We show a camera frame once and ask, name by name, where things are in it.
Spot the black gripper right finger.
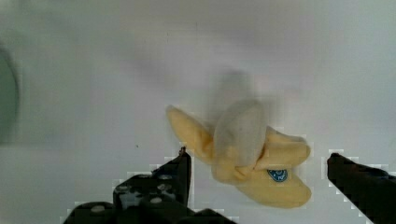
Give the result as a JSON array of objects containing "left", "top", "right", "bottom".
[{"left": 327, "top": 153, "right": 396, "bottom": 224}]

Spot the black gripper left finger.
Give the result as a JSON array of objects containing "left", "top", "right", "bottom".
[{"left": 64, "top": 147, "right": 236, "bottom": 224}]

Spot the yellow plush banana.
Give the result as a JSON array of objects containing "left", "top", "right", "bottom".
[{"left": 166, "top": 100, "right": 311, "bottom": 208}]

